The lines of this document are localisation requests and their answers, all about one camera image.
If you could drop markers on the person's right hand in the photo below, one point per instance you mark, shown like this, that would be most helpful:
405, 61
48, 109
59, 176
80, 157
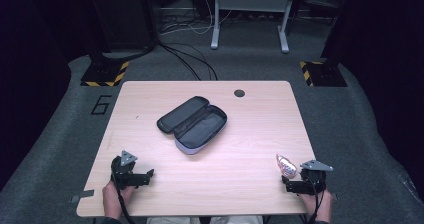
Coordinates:
316, 204

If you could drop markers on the grey tape strip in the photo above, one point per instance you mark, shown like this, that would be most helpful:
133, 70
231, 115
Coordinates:
82, 195

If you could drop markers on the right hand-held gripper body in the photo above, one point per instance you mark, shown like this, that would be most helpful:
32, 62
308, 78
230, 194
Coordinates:
314, 179

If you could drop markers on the black cabinet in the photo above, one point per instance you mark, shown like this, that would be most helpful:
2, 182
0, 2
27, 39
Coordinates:
124, 15

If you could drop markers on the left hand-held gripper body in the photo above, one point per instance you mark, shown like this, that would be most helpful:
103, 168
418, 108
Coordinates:
122, 175

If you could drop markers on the black table grommet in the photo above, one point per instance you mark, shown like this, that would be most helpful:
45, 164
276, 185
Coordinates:
239, 93

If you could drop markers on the black tape floor number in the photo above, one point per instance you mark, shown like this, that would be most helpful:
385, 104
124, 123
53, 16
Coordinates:
101, 104

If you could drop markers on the white metal desk frame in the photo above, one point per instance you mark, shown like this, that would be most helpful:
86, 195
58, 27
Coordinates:
253, 3

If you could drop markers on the black hazard-striped stand base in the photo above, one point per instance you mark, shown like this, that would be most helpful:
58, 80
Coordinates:
324, 74
106, 73

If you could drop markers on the black pencil case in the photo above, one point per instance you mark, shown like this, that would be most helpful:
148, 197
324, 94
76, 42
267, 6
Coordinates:
195, 125

